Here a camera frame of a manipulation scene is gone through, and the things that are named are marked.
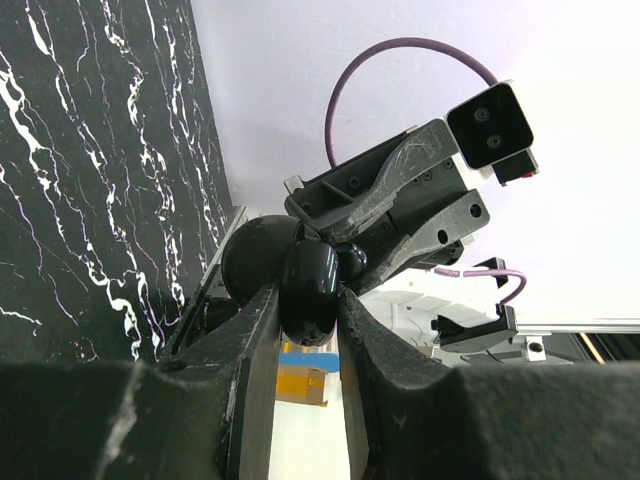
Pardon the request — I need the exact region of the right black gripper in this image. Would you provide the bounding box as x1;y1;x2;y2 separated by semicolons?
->
285;118;490;295

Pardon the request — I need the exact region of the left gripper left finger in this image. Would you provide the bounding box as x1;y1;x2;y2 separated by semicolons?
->
1;286;280;479

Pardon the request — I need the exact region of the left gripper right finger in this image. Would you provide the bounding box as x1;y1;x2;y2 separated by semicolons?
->
338;290;639;479

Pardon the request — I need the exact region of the black earbud charging case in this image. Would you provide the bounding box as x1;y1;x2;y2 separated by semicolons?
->
221;215;340;347

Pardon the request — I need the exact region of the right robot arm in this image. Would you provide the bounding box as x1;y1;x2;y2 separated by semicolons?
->
285;119;516;354

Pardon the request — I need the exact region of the yellow tape object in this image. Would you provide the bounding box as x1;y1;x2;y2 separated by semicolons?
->
276;353;335;407

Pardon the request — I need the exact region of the aluminium frame rail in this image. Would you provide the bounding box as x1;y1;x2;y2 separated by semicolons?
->
169;225;639;361

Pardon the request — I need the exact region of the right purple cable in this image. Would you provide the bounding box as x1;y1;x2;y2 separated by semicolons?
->
323;37;529;306

